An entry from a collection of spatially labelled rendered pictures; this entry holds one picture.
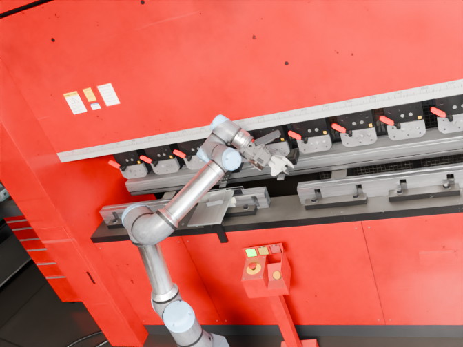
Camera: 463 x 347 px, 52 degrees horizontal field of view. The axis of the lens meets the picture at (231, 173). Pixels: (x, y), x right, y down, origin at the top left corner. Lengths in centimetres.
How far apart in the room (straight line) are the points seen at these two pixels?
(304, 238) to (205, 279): 70
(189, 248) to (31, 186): 91
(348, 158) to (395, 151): 24
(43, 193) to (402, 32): 193
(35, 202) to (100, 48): 97
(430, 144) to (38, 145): 202
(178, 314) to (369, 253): 101
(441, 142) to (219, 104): 110
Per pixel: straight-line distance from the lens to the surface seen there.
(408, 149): 252
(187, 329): 193
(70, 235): 285
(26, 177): 272
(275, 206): 247
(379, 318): 278
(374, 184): 232
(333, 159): 256
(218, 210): 238
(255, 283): 226
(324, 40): 200
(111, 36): 229
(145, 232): 171
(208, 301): 295
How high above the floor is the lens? 226
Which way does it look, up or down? 29 degrees down
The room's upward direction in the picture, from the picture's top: 21 degrees counter-clockwise
